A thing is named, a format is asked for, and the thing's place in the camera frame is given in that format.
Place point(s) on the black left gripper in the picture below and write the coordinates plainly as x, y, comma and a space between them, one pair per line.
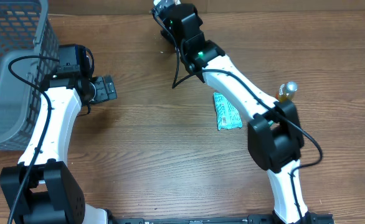
105, 93

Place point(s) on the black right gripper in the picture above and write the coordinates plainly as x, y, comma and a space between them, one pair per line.
165, 35

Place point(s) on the green wet wipes pack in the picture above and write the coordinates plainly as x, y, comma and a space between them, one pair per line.
227, 115

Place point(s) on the yellow Vim dish soap bottle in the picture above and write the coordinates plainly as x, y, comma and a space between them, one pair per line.
286, 91

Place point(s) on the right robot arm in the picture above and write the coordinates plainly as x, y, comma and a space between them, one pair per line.
275, 137

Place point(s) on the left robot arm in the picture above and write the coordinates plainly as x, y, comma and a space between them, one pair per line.
40, 188

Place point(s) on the white barcode scanner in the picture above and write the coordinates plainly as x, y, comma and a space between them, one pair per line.
167, 36

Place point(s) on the grey plastic mesh basket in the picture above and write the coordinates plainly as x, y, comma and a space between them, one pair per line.
28, 48

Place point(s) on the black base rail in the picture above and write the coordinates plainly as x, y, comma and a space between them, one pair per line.
310, 218

